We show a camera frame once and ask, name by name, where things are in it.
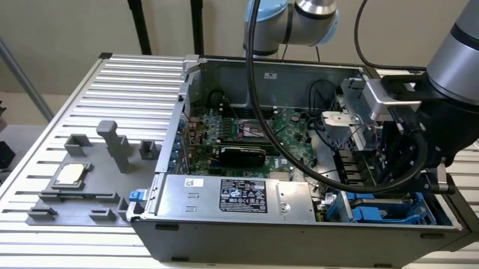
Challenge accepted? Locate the silver tripod leg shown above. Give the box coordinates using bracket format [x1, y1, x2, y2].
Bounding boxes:
[0, 35, 54, 122]

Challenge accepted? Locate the black graphics card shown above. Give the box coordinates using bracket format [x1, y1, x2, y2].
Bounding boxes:
[214, 145, 269, 169]

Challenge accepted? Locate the black fan shroud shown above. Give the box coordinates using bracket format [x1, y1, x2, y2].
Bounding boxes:
[334, 148, 380, 187]

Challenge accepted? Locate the blue case latch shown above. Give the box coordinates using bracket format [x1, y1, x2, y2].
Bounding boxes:
[127, 189, 147, 203]

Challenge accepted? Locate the black stand pole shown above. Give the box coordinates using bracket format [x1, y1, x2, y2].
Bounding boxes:
[190, 0, 206, 56]
[126, 0, 154, 55]

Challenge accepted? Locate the small black box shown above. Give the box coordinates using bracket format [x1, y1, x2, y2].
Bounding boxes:
[0, 141, 18, 169]

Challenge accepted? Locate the thick black camera cable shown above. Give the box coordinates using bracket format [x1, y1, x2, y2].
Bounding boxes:
[245, 0, 432, 194]

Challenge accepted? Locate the blue disk bay clip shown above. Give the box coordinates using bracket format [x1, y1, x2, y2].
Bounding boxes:
[353, 206, 384, 224]

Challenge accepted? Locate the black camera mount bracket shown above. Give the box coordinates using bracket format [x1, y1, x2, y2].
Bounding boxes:
[381, 73, 449, 102]

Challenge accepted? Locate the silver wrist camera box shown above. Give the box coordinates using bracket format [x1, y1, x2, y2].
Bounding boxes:
[361, 79, 424, 122]

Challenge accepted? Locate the thin metal locking lever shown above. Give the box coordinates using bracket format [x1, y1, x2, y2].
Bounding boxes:
[230, 108, 261, 138]
[270, 123, 290, 141]

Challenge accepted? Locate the small silver heat sink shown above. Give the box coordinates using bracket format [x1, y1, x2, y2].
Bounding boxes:
[269, 171, 294, 182]

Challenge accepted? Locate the silver CPU chip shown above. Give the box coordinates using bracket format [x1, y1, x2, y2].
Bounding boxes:
[55, 163, 90, 185]

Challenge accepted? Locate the green motherboard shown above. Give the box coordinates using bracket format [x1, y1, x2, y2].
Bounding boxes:
[182, 108, 321, 183]

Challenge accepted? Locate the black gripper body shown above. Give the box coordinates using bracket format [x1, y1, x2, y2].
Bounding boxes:
[377, 96, 478, 186]

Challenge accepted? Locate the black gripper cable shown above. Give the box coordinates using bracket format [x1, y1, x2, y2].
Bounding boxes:
[353, 0, 429, 71]

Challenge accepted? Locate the red black twisted wire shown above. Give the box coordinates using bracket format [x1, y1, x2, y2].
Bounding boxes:
[351, 124, 380, 144]

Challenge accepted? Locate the silver power supply unit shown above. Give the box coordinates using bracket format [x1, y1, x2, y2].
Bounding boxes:
[149, 173, 318, 224]

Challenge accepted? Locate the black wire loop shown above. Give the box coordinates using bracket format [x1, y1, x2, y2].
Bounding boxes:
[307, 79, 341, 114]

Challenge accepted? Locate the black PC case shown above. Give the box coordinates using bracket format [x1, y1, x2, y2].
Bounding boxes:
[126, 54, 479, 265]

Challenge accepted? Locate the thick black cable loop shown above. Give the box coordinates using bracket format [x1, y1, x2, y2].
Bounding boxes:
[207, 89, 226, 113]

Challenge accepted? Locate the CPU socket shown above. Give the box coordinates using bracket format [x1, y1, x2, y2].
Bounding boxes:
[231, 117, 279, 142]

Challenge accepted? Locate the grey parts rack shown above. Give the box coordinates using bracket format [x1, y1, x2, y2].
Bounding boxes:
[25, 120, 167, 227]

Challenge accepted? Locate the silver metal drive cage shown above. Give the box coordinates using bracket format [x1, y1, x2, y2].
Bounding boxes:
[321, 77, 386, 154]

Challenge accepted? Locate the blue-grey disk bay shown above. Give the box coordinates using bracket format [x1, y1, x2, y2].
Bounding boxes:
[337, 190, 438, 225]

